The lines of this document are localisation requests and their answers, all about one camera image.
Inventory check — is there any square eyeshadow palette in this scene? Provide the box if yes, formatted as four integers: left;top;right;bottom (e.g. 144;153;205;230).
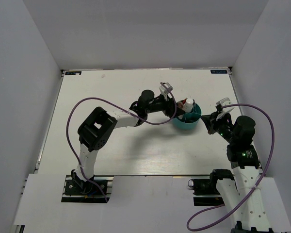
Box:
177;101;184;109

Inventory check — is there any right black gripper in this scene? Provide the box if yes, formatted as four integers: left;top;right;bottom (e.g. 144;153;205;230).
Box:
201;110;237;144

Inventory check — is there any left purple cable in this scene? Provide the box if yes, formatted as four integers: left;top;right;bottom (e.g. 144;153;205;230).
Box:
66;82;179;203

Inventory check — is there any left table corner label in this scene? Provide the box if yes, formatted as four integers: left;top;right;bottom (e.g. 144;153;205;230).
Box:
65;71;82;76

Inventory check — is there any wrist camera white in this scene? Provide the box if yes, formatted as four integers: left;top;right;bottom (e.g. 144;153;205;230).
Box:
159;83;173;99
216;97;234;121

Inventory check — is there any teal round organizer cup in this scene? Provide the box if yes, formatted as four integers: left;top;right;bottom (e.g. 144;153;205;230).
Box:
172;103;202;130

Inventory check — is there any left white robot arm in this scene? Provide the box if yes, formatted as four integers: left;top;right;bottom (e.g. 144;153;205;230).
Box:
75;85;185;194

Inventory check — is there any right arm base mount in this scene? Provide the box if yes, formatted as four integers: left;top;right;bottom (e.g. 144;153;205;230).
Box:
188;179;224;206

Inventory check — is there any right table corner label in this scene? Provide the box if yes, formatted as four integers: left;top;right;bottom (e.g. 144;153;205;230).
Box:
210;69;228;74

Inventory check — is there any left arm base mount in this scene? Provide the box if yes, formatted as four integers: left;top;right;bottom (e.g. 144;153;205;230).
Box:
61;170;113;204

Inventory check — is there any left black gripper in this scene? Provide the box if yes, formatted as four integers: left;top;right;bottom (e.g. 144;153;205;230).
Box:
146;92;185;119

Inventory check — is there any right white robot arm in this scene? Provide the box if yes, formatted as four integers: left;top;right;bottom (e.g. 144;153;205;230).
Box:
201;112;273;233

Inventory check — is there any purple cable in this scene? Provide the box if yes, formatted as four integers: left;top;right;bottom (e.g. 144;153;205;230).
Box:
66;82;179;203
186;103;275;231

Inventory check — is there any table corner label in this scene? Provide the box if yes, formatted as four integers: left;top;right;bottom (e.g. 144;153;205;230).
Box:
65;71;82;76
210;69;228;74

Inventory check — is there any white cap toner bottle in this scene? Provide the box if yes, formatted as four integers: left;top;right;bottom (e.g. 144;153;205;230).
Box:
183;98;194;113

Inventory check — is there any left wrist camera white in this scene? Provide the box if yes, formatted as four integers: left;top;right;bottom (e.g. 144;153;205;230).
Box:
159;83;173;99

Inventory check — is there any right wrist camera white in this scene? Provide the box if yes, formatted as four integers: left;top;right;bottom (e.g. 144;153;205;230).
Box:
216;97;234;121

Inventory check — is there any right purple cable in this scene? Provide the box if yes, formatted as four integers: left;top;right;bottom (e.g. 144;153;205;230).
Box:
186;103;275;231

